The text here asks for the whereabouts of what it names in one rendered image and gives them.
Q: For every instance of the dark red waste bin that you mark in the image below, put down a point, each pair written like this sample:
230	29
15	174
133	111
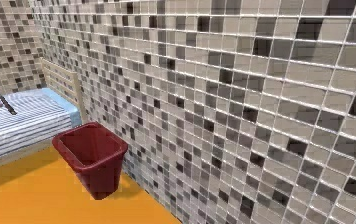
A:
96	156

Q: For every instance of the wooden bed with striped blanket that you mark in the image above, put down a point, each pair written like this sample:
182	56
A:
29	123

